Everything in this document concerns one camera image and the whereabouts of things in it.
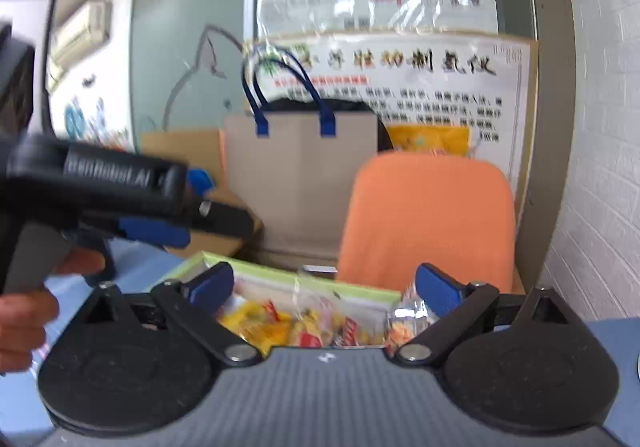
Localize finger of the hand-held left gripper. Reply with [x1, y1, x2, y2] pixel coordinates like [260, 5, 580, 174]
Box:
[112, 220, 192, 250]
[187, 200, 256, 237]

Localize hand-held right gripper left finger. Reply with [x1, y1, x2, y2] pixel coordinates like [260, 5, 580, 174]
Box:
[60, 262, 263, 367]

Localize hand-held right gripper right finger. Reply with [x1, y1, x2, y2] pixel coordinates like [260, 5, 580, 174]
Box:
[394, 263, 576, 367]

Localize clear packet with red bits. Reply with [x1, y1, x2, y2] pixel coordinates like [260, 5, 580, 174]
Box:
[384, 277, 442, 353]

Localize yellow snack packet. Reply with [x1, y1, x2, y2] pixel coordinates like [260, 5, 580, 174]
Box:
[219, 299, 297, 349]

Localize light green cardboard box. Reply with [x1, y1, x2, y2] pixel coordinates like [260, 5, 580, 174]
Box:
[150, 249, 403, 353]

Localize red chip packet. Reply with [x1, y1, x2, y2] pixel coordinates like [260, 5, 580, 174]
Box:
[296, 327, 328, 348]

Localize person's left hand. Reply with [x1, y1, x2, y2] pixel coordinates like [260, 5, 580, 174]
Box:
[0, 249, 107, 375]

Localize blue printed tablecloth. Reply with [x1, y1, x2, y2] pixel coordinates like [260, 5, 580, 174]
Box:
[0, 237, 640, 447]

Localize blue plastic object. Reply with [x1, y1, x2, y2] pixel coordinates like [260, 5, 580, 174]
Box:
[187, 170, 217, 200]

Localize orange chair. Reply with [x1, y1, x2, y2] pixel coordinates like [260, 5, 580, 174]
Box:
[337, 152, 517, 295]

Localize open brown cardboard box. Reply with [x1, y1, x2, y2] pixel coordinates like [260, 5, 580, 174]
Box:
[140, 127, 266, 260]

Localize white air conditioner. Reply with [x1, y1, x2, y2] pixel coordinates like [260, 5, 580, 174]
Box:
[47, 0, 113, 70]

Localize frosted glass panel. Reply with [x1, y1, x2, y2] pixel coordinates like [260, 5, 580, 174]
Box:
[131, 0, 251, 150]

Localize colourful wall stickers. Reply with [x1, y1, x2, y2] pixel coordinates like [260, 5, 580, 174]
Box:
[62, 92, 132, 153]

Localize brown paper bag blue handles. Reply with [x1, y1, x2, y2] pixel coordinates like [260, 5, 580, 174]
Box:
[222, 44, 381, 253]

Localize wall poster with yellow picture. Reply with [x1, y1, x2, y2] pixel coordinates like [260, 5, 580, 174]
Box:
[242, 32, 538, 208]

